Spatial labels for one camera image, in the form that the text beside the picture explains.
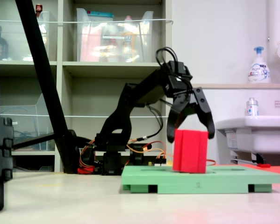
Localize red cross columnar block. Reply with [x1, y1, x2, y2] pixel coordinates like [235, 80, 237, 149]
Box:
[172, 129, 209, 174]

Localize small clear sanitiser bottle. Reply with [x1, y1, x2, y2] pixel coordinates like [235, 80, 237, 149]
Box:
[245, 97, 259, 117]

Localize circuit board with connectors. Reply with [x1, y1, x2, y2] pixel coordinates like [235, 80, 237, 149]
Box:
[148, 160, 174, 168]

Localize white sink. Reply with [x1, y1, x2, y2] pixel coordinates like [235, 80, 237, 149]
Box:
[215, 115, 280, 155]

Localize white blue soap dispenser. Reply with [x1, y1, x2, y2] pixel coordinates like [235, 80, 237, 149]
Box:
[248, 46, 271, 84]

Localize green shape sorter board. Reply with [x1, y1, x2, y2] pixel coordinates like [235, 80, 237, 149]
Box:
[121, 165, 280, 194]

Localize large clear plastic bin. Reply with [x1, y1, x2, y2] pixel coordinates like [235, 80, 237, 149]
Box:
[76, 8, 154, 63]

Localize teal box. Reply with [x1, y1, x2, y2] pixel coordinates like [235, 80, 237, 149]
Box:
[87, 11, 114, 23]

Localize beige metal shelf unit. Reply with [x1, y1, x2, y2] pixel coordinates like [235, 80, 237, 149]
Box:
[0, 0, 173, 174]

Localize thick black tripod leg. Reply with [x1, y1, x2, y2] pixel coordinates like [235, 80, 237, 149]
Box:
[14, 0, 81, 175]

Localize thin black tripod leg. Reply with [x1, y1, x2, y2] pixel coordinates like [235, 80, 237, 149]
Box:
[12, 132, 56, 150]

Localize dark glass bottle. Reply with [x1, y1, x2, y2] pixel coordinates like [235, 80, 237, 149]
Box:
[0, 25, 9, 61]

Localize long black wire bundle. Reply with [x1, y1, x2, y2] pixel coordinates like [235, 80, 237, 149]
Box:
[143, 99, 164, 140]

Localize black wire loop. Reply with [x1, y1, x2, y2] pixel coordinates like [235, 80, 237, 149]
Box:
[155, 47, 179, 69]

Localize orange wire loop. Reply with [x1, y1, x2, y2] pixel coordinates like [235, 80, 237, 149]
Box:
[126, 137, 216, 167]

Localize white shelf guard wire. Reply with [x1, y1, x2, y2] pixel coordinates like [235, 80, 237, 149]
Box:
[0, 113, 169, 119]
[0, 18, 174, 24]

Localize thin orange red wires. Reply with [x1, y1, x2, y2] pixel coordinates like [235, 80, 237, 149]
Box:
[79, 139, 96, 169]

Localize white wall pipe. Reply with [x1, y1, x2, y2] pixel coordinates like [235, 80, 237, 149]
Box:
[267, 0, 280, 84]

